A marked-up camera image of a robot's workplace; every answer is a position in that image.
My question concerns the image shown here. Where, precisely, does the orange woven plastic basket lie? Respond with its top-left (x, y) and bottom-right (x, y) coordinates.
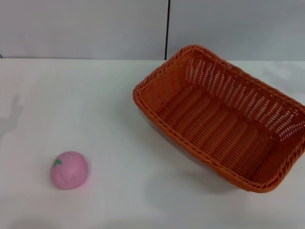
top-left (132, 44), bottom-right (305, 194)

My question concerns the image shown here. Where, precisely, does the pink peach toy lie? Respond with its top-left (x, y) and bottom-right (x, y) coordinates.
top-left (50, 150), bottom-right (92, 191)

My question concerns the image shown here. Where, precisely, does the black vertical wall strip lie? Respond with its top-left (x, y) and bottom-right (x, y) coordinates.
top-left (164, 0), bottom-right (172, 61)

